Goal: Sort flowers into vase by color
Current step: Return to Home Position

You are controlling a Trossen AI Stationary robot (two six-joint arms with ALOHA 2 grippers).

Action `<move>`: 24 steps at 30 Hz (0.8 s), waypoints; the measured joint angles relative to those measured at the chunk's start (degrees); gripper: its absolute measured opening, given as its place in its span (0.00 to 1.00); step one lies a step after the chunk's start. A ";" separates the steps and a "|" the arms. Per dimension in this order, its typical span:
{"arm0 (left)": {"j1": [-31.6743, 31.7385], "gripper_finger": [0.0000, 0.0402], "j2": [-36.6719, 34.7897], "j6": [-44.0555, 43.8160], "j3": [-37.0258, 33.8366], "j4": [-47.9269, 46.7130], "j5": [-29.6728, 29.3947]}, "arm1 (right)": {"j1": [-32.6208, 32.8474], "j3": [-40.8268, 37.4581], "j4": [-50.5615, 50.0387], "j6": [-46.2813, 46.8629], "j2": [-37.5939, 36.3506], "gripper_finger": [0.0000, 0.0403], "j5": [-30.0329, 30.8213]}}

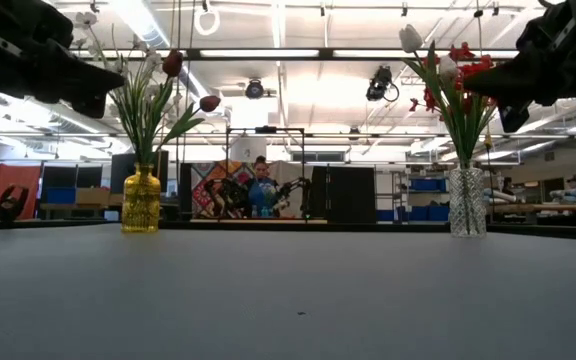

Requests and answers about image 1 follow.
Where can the black overhead frame bar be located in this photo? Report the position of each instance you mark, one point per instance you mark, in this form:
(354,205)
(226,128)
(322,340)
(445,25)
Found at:
(325,52)

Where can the round black ceiling lamp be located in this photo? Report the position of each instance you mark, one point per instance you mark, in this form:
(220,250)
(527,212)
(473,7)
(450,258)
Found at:
(254,89)

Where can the red tulip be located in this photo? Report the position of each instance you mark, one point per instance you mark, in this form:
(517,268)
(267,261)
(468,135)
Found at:
(209,103)
(173,63)

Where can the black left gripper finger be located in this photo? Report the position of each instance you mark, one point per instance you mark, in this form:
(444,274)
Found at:
(90,107)
(83,80)

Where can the black monitor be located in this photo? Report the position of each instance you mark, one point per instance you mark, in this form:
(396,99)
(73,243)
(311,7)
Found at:
(118,172)

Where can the person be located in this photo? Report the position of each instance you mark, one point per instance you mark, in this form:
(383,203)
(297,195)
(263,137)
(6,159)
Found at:
(574,182)
(263,192)

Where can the wide blue storage bin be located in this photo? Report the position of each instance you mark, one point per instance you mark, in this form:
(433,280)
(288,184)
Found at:
(428,213)

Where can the black metal frame stand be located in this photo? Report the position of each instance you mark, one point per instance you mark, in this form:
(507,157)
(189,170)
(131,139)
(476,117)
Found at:
(266,129)

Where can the yellow glass vase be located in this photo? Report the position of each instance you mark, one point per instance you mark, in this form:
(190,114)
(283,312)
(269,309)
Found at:
(140,200)

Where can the small blue storage bin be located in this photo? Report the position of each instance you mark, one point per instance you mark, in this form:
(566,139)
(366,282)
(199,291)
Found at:
(425,185)

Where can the cardboard box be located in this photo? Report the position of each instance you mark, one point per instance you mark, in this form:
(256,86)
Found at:
(93,196)

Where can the white tulip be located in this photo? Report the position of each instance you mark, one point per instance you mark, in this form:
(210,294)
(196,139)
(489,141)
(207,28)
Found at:
(411,38)
(448,66)

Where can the black panel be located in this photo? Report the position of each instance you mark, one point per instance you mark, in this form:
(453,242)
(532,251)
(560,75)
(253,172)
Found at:
(343,195)

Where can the clear crystal glass vase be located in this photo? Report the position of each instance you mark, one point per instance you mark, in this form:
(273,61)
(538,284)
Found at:
(468,200)

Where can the colourful patchwork quilt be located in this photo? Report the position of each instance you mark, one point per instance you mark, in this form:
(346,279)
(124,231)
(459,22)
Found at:
(218,170)

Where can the black hanging overhead camera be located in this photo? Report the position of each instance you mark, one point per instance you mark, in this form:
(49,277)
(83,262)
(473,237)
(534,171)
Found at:
(380,82)

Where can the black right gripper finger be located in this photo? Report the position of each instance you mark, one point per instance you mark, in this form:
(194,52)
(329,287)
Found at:
(515,114)
(503,82)

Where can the wooden background table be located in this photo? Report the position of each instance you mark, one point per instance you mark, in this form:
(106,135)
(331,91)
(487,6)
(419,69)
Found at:
(548,207)

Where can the black background robot arm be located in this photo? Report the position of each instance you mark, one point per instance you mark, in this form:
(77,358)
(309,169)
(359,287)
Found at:
(293,190)
(225,197)

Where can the white cylinder shade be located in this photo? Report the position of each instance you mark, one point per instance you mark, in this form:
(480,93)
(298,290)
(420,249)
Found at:
(245,150)

